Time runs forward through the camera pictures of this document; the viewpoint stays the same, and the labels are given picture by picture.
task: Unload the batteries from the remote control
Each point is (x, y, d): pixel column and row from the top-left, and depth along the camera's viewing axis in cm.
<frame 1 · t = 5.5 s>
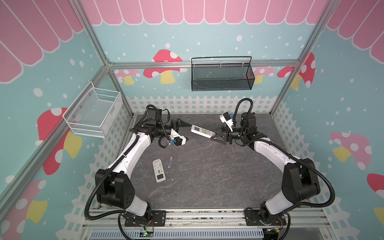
left hand: (188, 129, 76), fingers open
right hand: (211, 135, 75), fingers open
white remote with batteries: (202, 131, 74), point 30 cm above the table
white remote with green buttons: (160, 175, 89), point 2 cm above the table
clear handle screwdriver: (171, 159, 96), on the table

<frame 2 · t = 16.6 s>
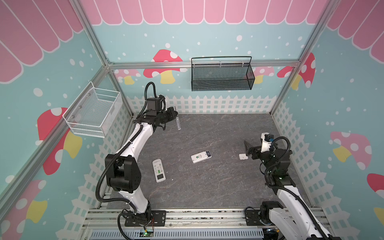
left hand: (177, 114, 86), fingers closed
right hand: (252, 139, 78), fingers open
white remote with batteries: (200, 156, 96), point 2 cm above the table
white battery cover: (243, 156, 98), on the table
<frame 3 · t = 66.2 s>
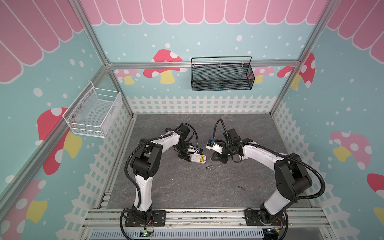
left hand: (189, 155, 97), fingers open
right hand: (213, 155, 89), fingers closed
yellow AA battery: (202, 159, 96), on the table
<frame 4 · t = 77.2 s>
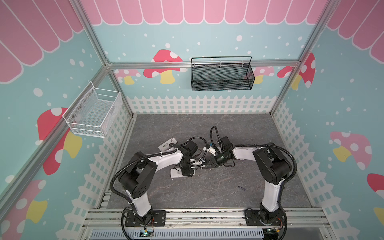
left hand: (188, 171, 90), fingers open
right hand: (203, 167, 88), fingers closed
white remote with green buttons: (175, 173, 89), point 2 cm above the table
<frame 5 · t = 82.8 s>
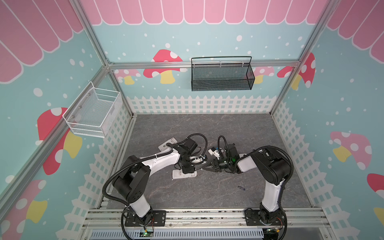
left hand: (189, 168, 89), fingers open
right hand: (203, 168, 87), fingers closed
